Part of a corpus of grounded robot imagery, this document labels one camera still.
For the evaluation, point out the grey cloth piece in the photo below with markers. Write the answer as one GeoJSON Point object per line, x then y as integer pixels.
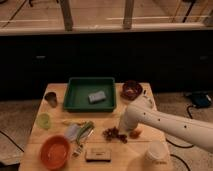
{"type": "Point", "coordinates": [72, 132]}

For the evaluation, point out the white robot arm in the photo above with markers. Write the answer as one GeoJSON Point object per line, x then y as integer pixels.
{"type": "Point", "coordinates": [141, 111]}

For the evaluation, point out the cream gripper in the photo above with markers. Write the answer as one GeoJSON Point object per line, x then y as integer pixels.
{"type": "Point", "coordinates": [122, 131]}

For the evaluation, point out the white plastic cup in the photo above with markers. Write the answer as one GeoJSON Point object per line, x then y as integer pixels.
{"type": "Point", "coordinates": [156, 152]}

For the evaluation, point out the dark blue floor device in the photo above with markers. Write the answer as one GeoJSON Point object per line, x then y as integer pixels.
{"type": "Point", "coordinates": [199, 99]}

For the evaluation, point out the dark metal cup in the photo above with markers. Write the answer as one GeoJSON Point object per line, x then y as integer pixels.
{"type": "Point", "coordinates": [51, 98]}

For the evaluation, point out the silver fork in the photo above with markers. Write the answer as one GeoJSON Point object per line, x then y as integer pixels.
{"type": "Point", "coordinates": [79, 149]}

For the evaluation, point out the brown wooden block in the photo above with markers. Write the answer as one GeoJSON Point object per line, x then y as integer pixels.
{"type": "Point", "coordinates": [98, 155]}

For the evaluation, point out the yellow banana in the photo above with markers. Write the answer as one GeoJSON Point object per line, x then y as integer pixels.
{"type": "Point", "coordinates": [69, 122]}

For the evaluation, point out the grey blue sponge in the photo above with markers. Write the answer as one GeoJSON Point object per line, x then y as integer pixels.
{"type": "Point", "coordinates": [96, 97]}

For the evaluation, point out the orange red bowl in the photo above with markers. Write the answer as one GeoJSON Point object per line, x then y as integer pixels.
{"type": "Point", "coordinates": [54, 152]}

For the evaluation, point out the bunch of red grapes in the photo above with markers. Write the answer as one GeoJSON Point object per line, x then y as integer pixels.
{"type": "Point", "coordinates": [113, 133]}

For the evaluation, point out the orange peach fruit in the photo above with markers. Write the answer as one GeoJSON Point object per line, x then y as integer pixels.
{"type": "Point", "coordinates": [135, 133]}

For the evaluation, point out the dark maroon bowl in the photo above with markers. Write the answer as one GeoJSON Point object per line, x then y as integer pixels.
{"type": "Point", "coordinates": [131, 90]}

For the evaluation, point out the green handled spatula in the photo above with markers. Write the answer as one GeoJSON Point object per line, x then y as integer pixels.
{"type": "Point", "coordinates": [85, 128]}

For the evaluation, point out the light green cup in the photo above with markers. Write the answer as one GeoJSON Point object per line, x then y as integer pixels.
{"type": "Point", "coordinates": [43, 121]}

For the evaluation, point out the green plastic tray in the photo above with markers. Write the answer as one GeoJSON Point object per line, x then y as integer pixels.
{"type": "Point", "coordinates": [80, 89]}

